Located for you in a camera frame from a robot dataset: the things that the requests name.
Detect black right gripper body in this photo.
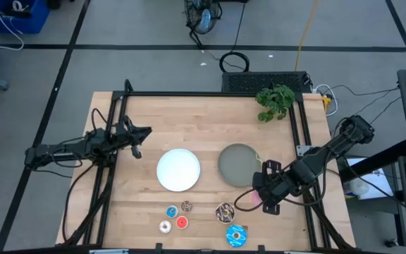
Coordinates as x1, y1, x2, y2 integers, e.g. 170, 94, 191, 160
263, 160, 297, 215

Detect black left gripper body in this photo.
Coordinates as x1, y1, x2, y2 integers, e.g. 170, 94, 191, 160
115, 115, 142, 159

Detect large pink frosted donut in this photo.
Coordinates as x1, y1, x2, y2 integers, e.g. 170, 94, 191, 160
250, 190, 263, 206

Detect large chocolate drizzle donut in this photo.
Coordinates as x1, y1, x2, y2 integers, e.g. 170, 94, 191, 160
215, 202, 236, 225

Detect large blue frosted donut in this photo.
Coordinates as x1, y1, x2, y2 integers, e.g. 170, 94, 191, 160
226, 224, 248, 248

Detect small red frosted donut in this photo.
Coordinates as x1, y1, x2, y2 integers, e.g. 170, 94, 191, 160
175, 215, 189, 230

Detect small white sprinkle donut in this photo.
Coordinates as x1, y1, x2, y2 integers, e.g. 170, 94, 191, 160
159, 220, 173, 235

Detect olive grey round plate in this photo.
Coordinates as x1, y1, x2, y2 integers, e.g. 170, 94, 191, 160
217, 143, 263, 188

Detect white round plate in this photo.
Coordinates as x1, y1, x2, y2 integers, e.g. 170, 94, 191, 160
156, 148, 202, 193

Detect green leafy plant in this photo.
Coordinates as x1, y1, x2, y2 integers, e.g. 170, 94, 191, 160
254, 84, 296, 123

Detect black desk beam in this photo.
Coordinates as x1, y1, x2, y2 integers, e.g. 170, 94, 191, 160
338, 139, 406, 183

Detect black perforated equipment case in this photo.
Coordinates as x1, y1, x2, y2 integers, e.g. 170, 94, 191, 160
221, 71, 312, 93

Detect white paper sheet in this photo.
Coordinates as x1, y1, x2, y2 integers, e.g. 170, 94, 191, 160
343, 157, 396, 201

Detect black floor fan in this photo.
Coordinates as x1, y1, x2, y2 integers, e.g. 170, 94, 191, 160
183, 0, 223, 36

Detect large blue storage bin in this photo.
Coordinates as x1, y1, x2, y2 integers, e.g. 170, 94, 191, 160
0, 0, 51, 35

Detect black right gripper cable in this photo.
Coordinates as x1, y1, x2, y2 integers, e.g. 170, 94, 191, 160
233, 188, 260, 213

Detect black metal table frame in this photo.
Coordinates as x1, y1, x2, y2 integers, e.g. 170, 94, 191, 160
56, 79, 357, 254

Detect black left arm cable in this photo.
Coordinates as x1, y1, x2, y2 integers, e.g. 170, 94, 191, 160
61, 164, 97, 245

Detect white looped cable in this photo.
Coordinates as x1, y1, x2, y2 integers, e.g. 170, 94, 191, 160
314, 83, 338, 117

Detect coiled black cable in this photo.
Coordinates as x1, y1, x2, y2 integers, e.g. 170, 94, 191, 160
219, 52, 250, 73

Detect yellow hanging cable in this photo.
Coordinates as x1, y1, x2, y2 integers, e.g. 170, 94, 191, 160
294, 0, 320, 71

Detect long white cable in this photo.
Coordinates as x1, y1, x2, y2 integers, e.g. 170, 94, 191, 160
0, 0, 25, 51

